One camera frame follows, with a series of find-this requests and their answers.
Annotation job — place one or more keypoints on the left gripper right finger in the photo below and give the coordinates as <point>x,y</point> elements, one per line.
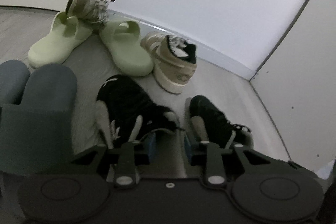
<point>208,157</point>

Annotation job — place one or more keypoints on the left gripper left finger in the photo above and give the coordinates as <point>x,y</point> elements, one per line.
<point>133,154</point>

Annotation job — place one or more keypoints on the black puma sneaker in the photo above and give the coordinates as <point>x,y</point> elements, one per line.
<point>211,124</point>
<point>124,112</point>

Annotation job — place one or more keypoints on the beige jordan sneaker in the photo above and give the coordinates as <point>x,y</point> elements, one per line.
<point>174,60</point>
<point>91,11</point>

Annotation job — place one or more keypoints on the grey-blue slide sandal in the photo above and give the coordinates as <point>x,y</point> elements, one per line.
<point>14,76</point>
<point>36,134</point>

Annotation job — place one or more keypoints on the white cabinet panel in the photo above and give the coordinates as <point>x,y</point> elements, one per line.
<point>297,86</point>

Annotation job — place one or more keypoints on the light green slide sandal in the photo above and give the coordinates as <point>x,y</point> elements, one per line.
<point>122,40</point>
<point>66,33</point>

